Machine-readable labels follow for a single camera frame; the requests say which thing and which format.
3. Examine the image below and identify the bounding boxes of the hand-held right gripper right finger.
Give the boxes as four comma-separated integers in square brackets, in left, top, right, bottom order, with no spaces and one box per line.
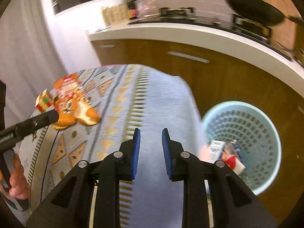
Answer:
[161,128,277,228]

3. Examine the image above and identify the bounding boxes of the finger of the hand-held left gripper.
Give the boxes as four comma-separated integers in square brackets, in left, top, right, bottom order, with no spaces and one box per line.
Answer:
[14,110,60,138]

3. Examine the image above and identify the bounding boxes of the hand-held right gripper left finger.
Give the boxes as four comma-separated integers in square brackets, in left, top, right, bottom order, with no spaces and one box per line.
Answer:
[26,128,141,228]

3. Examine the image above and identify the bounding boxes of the orange plush toy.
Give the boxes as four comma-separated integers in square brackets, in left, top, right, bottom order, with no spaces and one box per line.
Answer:
[52,97,101,131]

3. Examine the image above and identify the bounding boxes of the white printed card pack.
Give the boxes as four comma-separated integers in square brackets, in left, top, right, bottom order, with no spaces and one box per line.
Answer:
[208,140,226,164]

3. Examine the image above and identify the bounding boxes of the red and white paper cup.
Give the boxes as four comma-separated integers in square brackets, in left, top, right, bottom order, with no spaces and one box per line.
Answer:
[223,155,246,175]

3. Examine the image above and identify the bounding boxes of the light blue plastic basket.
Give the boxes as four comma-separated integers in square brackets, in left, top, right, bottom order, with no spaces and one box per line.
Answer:
[201,101,282,195]

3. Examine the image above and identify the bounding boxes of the person's left hand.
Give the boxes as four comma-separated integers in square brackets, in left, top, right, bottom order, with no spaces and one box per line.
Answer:
[9,154,30,200]

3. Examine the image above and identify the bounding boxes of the colourful puzzle cube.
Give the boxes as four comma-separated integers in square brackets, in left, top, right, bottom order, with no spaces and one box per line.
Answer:
[36,88,54,113]

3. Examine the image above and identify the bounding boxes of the blue patterned tablecloth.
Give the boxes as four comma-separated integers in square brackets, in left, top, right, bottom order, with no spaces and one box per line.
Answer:
[18,63,209,228]

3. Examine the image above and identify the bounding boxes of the grey curtain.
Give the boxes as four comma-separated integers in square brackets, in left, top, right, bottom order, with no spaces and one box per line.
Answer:
[0,0,100,95]

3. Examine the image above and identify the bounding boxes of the wooden kitchen base cabinet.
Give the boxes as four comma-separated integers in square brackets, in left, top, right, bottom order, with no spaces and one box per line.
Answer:
[90,39,304,219]

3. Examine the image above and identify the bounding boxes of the beige slotted utensil holder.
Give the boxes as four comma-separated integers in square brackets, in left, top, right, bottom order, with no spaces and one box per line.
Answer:
[102,5,130,26]

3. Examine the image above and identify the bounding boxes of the dark sauce bottle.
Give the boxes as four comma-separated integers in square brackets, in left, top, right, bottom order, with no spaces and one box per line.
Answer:
[127,0,139,21]

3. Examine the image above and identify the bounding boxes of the clear plastic jug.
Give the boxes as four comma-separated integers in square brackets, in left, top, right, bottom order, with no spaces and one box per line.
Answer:
[138,0,159,17]

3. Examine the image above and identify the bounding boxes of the black glass gas stove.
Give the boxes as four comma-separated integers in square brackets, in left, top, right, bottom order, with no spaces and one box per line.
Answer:
[128,7,295,61]

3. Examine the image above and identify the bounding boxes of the black wok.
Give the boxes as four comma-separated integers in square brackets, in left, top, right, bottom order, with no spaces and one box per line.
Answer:
[222,0,304,28]

